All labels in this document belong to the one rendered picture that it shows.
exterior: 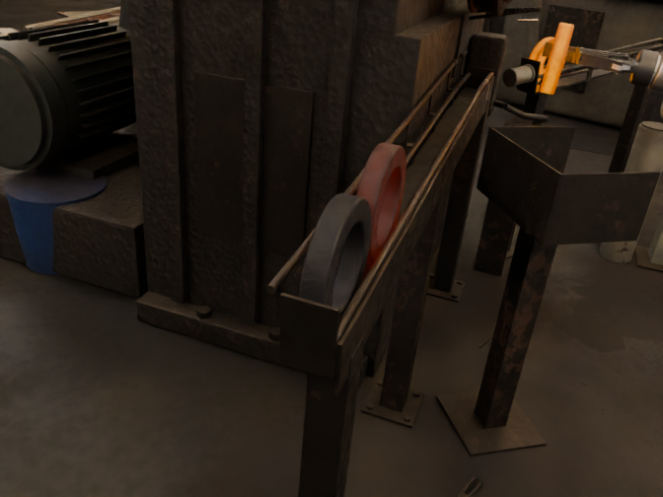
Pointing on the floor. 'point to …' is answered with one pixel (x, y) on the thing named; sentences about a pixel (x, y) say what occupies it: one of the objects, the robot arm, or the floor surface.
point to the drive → (77, 145)
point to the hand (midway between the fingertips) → (559, 51)
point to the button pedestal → (647, 257)
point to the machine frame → (269, 142)
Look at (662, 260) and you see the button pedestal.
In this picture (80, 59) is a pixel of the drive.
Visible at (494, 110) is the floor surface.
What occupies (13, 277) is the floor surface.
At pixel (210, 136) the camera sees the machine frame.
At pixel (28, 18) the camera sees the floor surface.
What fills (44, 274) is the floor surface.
